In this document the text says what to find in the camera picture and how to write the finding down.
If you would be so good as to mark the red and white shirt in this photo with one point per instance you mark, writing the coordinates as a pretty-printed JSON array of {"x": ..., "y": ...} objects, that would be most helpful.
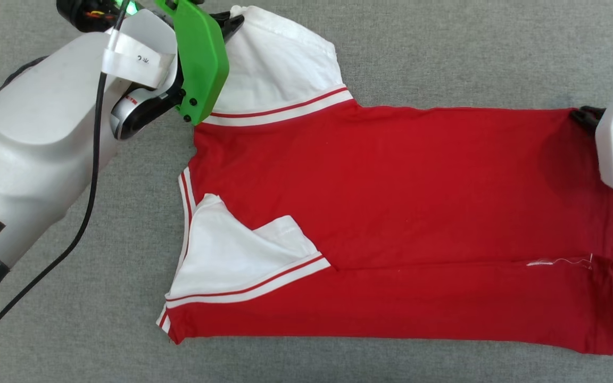
[{"x": 391, "y": 186}]

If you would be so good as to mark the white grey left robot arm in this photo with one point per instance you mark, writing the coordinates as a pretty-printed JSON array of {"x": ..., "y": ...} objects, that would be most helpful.
[{"x": 35, "y": 149}]

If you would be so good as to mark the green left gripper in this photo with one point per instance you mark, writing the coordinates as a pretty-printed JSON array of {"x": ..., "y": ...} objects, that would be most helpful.
[{"x": 203, "y": 64}]

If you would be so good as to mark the white paper label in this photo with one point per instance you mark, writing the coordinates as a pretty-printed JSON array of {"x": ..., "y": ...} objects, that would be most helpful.
[{"x": 136, "y": 56}]

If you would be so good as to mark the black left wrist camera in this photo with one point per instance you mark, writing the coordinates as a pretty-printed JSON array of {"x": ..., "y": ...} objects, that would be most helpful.
[{"x": 80, "y": 13}]

